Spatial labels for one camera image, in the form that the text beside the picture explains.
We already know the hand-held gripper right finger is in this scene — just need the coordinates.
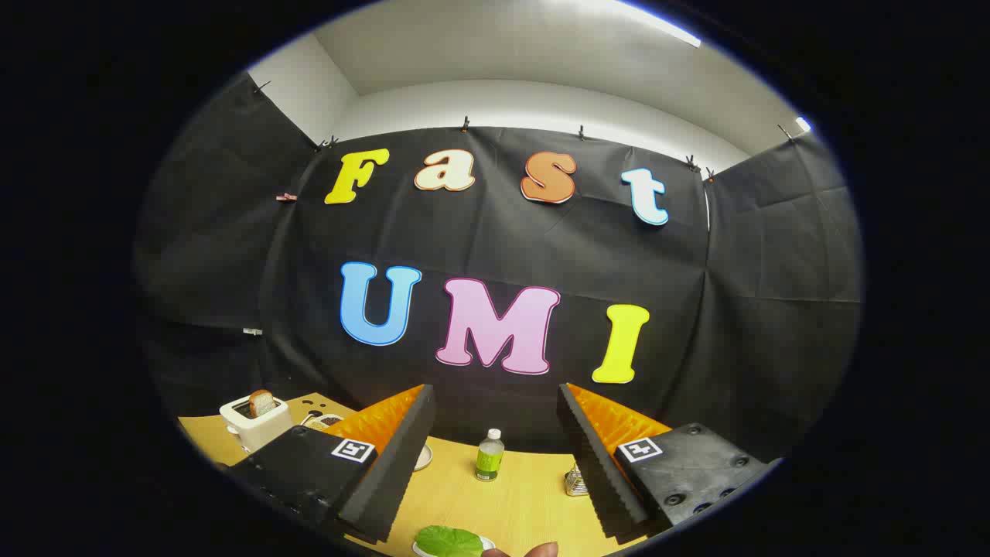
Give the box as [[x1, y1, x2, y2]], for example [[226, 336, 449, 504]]
[[557, 382, 779, 542]]

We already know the white square plate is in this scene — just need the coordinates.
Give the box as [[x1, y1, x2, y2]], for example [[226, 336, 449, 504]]
[[411, 535, 497, 557]]

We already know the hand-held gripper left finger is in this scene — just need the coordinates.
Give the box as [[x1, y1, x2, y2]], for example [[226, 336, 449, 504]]
[[228, 383, 437, 545]]

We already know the green lettuce leaf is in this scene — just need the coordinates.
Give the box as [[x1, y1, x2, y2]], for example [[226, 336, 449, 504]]
[[415, 525, 485, 557]]

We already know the green label plastic bottle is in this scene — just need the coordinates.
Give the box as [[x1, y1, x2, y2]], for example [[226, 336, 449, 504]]
[[475, 429, 506, 482]]

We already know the white toaster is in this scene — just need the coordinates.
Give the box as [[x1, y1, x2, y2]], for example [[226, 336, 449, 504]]
[[219, 395, 295, 453]]

